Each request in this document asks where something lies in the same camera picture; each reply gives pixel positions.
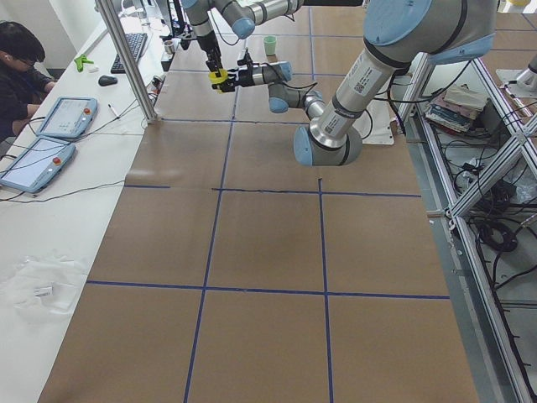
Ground lower blue teach pendant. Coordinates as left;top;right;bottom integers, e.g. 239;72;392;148
1;136;76;194

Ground stack of folded cloths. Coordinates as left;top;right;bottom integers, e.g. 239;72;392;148
425;85;488;133

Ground green plastic tool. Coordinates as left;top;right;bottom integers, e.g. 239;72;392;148
74;54;94;72

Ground upper blue teach pendant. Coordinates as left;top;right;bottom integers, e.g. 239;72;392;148
36;97;98;139

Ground person in black clothes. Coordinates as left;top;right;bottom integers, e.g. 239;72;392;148
1;21;55;141

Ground yellow plastic cup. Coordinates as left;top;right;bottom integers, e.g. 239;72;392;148
208;69;228;86

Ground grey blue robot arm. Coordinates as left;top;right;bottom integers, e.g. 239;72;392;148
209;1;497;166
181;0;363;82

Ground coiled black floor cables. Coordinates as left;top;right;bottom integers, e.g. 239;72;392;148
473;217;524;253

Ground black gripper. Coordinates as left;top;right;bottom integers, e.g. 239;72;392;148
197;35;222;78
211;63;261;93

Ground clear plastic bag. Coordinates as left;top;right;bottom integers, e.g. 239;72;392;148
1;253;90;324

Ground light green plastic cup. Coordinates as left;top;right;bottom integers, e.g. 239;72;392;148
263;35;277;56

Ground small metal cup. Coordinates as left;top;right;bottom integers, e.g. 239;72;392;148
163;40;175;55

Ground black coiled gripper cable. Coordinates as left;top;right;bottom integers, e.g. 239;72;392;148
276;79;320;96

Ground black computer keyboard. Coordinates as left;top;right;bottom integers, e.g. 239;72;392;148
110;33;148;75

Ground aluminium frame rail structure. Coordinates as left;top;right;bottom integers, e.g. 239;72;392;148
394;50;536;402

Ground blue teach pendant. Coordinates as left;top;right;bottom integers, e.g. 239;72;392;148
1;136;76;194
36;97;98;139

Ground aluminium frame post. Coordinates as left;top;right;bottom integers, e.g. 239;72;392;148
96;0;158;124

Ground black marker pen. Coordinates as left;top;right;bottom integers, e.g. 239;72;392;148
107;103;120;120

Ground black computer mouse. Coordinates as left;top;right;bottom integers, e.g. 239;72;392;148
97;76;117;86

